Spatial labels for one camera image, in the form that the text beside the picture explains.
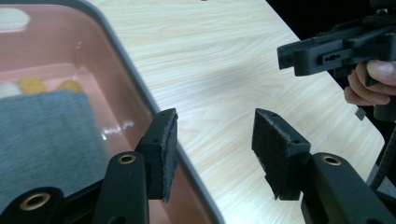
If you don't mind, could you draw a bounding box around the pink plastic basin grey rim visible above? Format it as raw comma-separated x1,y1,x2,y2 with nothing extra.
0,0,226,224

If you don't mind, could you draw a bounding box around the grey tape strip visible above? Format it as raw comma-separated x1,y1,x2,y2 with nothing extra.
354,105,368,121

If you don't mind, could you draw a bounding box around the beige knit glove bear patch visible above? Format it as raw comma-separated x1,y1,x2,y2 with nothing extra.
18,76,84,95

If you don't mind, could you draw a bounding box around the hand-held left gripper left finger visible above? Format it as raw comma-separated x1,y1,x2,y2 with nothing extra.
134,107,180,203

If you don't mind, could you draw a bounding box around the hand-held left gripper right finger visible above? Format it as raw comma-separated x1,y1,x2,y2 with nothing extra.
250,107,312,202

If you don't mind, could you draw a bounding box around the grey and pink fingerless glove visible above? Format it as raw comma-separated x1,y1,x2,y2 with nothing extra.
0,90,110,214

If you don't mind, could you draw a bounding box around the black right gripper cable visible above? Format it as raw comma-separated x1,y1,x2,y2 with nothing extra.
368,123,396,191

